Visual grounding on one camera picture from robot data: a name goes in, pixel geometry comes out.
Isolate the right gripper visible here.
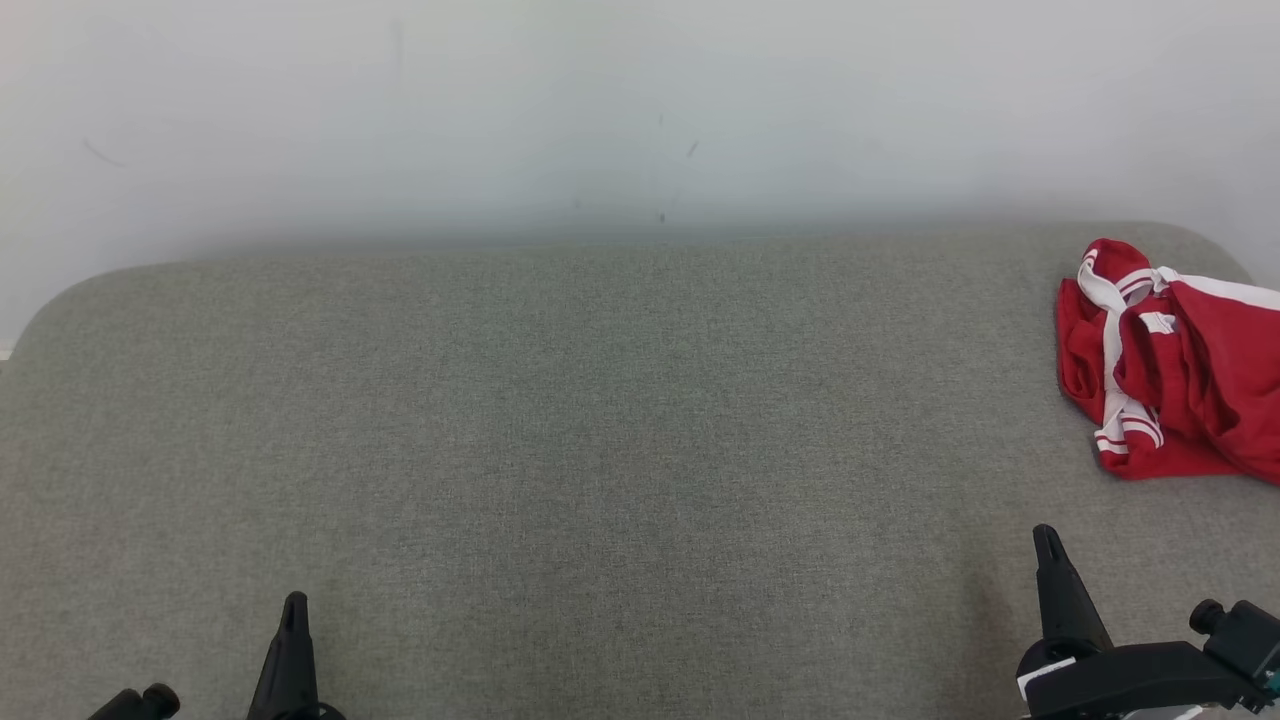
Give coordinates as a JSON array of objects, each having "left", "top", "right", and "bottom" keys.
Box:
[{"left": 1015, "top": 524, "right": 1261, "bottom": 720}]

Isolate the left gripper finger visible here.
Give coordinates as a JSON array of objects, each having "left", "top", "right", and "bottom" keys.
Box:
[{"left": 247, "top": 591, "right": 346, "bottom": 720}]

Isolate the red basketball jersey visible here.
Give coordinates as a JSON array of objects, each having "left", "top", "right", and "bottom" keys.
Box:
[{"left": 1055, "top": 237, "right": 1246, "bottom": 483}]

